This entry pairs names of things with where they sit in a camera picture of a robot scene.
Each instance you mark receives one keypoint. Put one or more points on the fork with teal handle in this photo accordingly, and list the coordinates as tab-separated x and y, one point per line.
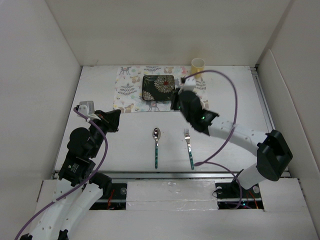
187	139

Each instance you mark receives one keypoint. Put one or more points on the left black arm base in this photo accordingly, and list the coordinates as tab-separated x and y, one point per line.
113	196

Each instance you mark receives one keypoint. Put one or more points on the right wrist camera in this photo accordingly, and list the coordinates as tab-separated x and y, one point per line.
187	84

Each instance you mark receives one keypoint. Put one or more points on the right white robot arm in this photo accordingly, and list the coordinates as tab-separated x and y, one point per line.
271	150

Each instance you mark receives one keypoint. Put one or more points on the spoon with teal handle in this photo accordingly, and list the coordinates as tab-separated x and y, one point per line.
156	136

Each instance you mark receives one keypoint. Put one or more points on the black floral square plate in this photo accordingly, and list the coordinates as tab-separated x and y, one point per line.
159	88

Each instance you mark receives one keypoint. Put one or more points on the yellow mug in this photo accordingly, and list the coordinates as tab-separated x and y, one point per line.
197	65

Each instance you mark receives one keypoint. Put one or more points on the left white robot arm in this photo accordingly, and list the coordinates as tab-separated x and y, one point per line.
79	184

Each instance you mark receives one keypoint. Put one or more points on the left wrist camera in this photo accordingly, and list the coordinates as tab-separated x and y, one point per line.
86	109

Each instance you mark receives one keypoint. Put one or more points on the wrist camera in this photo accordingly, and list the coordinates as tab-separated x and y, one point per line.
86	109
187	84

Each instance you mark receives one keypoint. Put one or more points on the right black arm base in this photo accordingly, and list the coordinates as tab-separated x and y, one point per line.
227	193

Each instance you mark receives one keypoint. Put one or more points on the aluminium front rail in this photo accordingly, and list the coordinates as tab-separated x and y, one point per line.
167	175

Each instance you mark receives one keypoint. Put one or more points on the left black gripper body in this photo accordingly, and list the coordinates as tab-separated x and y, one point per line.
100	139

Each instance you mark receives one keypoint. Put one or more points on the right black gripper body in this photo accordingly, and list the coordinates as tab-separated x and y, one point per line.
188	118

